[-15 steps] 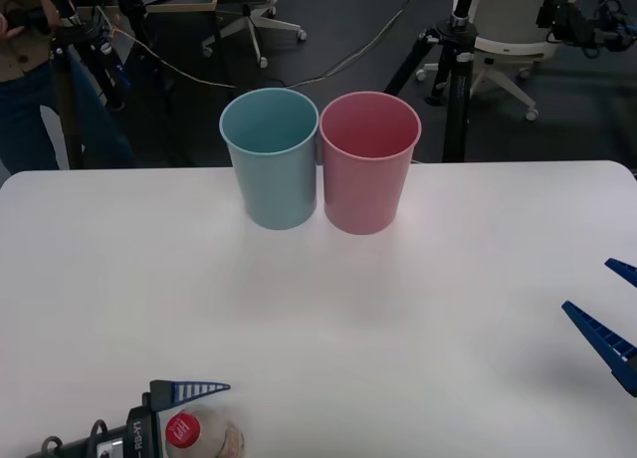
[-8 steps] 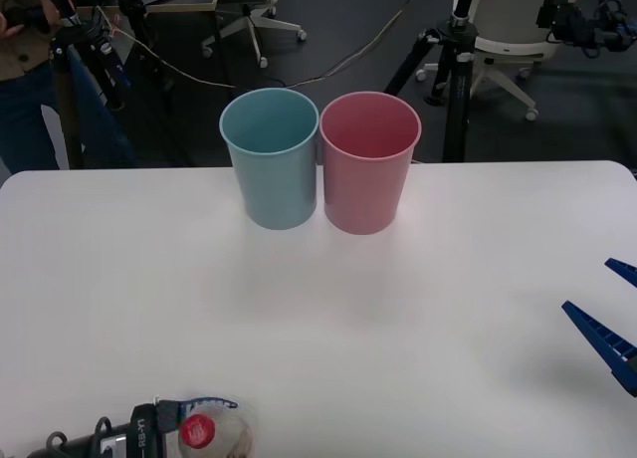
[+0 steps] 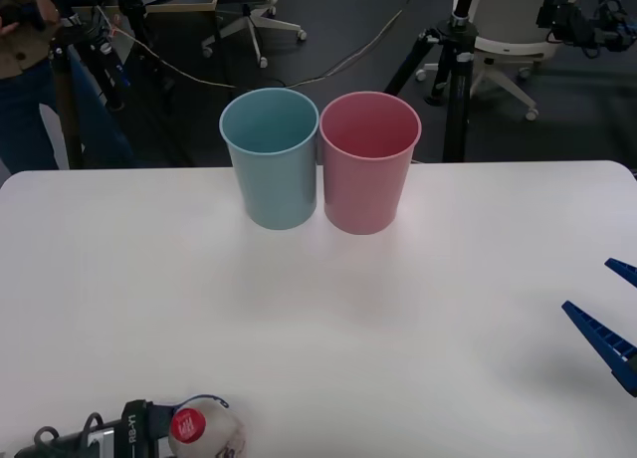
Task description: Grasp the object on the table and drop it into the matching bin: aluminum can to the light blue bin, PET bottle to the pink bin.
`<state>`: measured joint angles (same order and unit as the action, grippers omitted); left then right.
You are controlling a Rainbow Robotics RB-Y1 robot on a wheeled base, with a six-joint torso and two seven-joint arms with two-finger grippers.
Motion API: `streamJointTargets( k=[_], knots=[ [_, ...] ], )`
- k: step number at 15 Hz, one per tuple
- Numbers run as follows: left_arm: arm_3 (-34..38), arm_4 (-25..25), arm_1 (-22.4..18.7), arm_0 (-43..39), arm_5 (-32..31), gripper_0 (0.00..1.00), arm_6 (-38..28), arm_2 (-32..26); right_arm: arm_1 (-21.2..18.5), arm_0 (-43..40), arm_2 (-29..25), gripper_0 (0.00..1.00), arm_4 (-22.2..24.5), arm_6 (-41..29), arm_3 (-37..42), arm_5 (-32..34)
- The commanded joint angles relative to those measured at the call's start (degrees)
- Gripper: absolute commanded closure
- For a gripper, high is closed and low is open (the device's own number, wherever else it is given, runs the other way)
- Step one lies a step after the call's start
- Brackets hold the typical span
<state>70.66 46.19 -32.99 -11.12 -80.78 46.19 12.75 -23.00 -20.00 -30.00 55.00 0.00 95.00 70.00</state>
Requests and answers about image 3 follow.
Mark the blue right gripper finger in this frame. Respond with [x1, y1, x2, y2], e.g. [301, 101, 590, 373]
[604, 258, 637, 288]
[561, 301, 637, 397]

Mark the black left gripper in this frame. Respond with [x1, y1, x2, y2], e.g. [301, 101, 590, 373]
[121, 392, 231, 458]

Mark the clear bottle with red cap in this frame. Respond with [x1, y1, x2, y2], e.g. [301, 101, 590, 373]
[166, 396, 249, 458]

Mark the pale blue plastic bin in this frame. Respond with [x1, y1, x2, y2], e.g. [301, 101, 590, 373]
[218, 87, 320, 231]

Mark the white office chair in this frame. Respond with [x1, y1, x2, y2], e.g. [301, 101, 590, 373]
[201, 0, 308, 67]
[415, 0, 562, 121]

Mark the black tripod with grey clamps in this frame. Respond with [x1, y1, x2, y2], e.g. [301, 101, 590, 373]
[382, 0, 480, 163]

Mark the pink plastic bin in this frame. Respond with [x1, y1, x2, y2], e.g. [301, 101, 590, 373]
[318, 91, 423, 236]

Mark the black device with cables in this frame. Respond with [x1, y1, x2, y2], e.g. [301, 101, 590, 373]
[535, 0, 637, 60]

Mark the long pale floor cable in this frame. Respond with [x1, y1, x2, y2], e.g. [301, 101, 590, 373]
[97, 0, 429, 90]

